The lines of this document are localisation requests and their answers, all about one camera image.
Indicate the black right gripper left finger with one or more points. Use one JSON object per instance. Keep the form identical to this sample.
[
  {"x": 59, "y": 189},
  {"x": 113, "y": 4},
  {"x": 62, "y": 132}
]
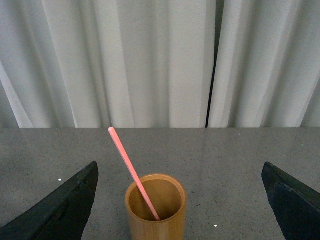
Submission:
[{"x": 62, "y": 215}]

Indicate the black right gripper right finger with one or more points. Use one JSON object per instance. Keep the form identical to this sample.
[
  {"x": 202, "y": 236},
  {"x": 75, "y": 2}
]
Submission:
[{"x": 295, "y": 205}]

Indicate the pink chopstick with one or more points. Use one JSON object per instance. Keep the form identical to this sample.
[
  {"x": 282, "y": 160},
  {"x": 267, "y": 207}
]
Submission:
[{"x": 114, "y": 135}]

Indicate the bamboo chopstick holder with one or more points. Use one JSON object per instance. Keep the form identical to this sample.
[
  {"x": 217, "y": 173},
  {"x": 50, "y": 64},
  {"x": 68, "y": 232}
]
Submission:
[{"x": 169, "y": 199}]

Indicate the white pleated curtain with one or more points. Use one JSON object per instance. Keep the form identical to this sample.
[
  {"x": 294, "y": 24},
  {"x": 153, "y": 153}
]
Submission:
[{"x": 159, "y": 63}]

